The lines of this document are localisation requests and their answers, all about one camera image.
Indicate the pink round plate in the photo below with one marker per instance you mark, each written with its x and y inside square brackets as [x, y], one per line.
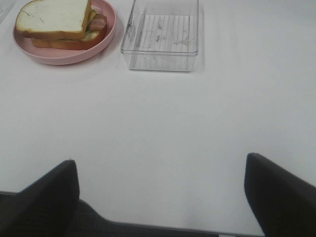
[52, 56]

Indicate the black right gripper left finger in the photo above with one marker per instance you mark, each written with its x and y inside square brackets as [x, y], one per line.
[45, 208]

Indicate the clear plastic box right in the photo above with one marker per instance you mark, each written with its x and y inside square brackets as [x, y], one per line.
[161, 35]

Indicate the yellow cheese slice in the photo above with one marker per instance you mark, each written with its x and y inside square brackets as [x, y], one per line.
[91, 16]

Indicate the bread slice from box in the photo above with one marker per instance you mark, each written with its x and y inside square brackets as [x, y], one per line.
[91, 39]

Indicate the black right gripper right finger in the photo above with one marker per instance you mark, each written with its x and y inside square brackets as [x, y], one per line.
[283, 204]

